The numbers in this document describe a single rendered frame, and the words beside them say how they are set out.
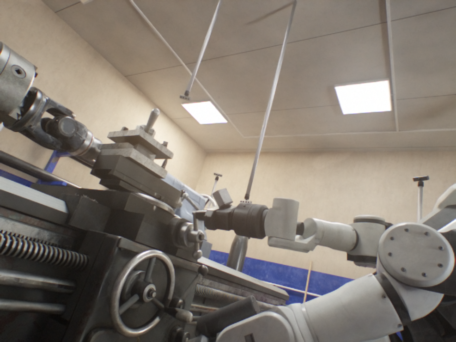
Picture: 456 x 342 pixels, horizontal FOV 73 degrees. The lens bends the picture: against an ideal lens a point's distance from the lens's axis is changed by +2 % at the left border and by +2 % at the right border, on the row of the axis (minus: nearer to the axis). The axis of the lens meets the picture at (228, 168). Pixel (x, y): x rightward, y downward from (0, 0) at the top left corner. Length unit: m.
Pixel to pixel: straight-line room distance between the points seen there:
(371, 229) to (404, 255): 0.45
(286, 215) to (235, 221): 0.13
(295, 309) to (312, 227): 0.38
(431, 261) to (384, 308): 0.08
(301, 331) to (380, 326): 0.10
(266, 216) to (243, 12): 3.01
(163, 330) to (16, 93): 0.78
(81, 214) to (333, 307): 0.69
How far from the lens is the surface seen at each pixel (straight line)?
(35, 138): 1.15
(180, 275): 1.05
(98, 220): 0.96
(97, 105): 4.97
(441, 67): 4.04
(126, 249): 0.86
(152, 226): 0.91
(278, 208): 0.75
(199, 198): 1.59
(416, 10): 3.49
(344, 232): 0.86
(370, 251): 0.88
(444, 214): 0.68
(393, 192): 5.24
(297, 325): 0.45
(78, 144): 1.16
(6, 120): 1.02
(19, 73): 1.04
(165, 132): 5.85
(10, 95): 1.01
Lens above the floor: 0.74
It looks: 21 degrees up
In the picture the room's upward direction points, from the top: 16 degrees clockwise
